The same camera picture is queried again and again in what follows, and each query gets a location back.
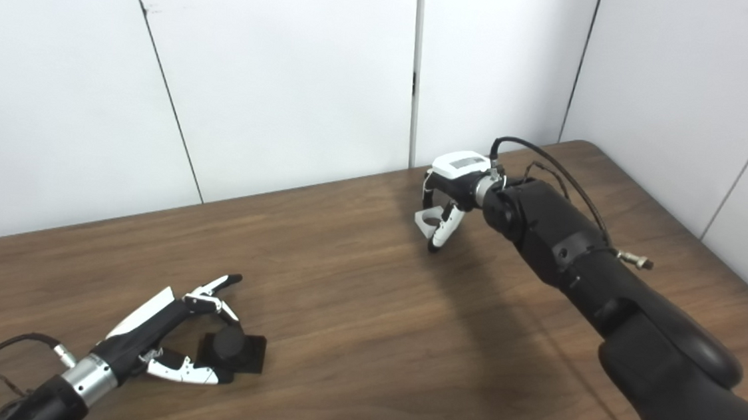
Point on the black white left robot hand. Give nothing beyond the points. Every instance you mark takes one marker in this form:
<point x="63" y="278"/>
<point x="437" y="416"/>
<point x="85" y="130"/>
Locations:
<point x="140" y="335"/>

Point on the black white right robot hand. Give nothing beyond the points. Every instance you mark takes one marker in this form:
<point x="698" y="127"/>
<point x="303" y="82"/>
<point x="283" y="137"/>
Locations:
<point x="460" y="170"/>

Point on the white square piece with hole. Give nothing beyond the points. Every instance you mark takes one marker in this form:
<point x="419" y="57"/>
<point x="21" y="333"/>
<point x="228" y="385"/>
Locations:
<point x="423" y="222"/>

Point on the black peg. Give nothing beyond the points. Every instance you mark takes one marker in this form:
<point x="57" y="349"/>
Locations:
<point x="230" y="345"/>

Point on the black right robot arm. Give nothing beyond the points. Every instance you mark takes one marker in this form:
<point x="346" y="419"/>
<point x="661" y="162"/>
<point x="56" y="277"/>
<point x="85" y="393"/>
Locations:
<point x="614" y="296"/>

